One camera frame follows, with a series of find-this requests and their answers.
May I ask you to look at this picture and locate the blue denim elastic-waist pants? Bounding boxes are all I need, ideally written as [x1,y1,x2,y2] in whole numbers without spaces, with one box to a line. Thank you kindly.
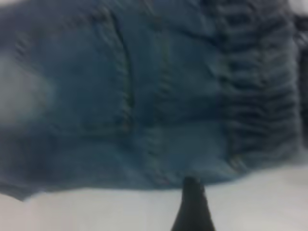
[0,0,308,203]

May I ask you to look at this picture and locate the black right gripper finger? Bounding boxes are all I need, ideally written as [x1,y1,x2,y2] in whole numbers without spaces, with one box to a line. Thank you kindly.
[170,177,216,231]

